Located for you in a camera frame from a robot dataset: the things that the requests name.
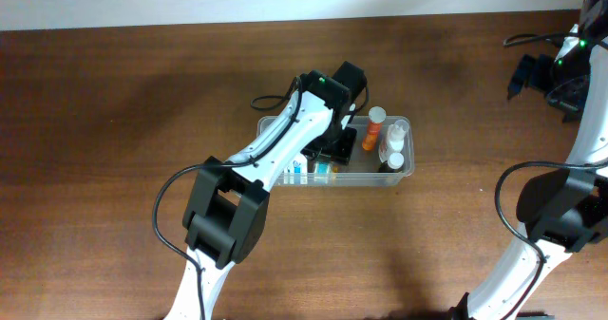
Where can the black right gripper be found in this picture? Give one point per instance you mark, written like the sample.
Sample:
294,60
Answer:
539,71

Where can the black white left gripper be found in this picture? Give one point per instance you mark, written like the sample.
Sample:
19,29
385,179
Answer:
339,145

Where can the orange vitamin tube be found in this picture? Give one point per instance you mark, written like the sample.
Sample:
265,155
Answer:
377,115

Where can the white lotion bottle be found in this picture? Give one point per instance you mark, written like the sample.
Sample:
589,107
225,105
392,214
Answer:
394,140

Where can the small gold-lidded balm jar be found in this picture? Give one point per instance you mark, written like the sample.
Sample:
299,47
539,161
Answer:
324,172

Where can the dark bottle white cap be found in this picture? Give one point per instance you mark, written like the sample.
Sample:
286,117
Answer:
393,164

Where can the white green medicine box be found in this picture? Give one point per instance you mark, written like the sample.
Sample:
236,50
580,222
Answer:
296,172

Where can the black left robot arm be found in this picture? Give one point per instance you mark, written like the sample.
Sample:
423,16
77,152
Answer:
226,211

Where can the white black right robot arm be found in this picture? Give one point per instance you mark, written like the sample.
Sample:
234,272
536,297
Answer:
552,209

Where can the clear plastic container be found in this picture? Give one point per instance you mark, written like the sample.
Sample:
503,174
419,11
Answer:
362,171

